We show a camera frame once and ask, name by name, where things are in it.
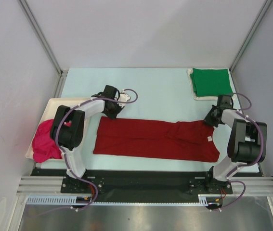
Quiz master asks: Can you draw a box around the aluminium frame post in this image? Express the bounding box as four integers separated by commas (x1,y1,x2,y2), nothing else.
17,0,68,98
229,0,273,73

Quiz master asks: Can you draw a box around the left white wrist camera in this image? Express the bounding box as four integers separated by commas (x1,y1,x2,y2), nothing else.
117,92,131,104

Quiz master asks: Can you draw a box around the white cable duct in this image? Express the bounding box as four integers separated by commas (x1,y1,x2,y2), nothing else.
26,195,221,206

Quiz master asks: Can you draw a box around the left aluminium frame post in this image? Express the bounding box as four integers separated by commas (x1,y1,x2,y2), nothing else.
17,0,68,98

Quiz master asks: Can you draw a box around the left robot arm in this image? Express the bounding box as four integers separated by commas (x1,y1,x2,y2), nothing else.
50,85,131,193

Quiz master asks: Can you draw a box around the pink t shirt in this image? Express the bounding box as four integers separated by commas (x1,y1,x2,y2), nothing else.
32,119,62,163

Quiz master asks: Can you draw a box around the folded white t shirt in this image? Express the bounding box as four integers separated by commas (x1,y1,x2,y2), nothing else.
186,68,238,103

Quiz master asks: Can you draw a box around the white plastic tray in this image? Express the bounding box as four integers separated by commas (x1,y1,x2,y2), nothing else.
39,98,90,169

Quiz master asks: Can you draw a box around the folded green t shirt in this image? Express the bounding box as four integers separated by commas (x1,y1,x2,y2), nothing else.
190,67,234,97

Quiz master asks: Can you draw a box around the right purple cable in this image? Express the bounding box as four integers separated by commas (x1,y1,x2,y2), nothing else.
208,92,264,212

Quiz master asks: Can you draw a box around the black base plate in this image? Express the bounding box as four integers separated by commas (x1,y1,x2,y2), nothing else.
30,168,263,203

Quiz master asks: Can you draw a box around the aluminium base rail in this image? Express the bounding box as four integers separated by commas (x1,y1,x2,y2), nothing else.
17,176,273,197

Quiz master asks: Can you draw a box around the dark red t shirt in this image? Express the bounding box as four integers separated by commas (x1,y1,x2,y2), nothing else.
93,117,220,163

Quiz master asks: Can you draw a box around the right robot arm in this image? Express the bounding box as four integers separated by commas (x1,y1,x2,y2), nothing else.
204,95,268,193

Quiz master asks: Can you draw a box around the right aluminium frame post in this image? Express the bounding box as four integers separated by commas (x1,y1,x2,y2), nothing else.
229,0,273,73

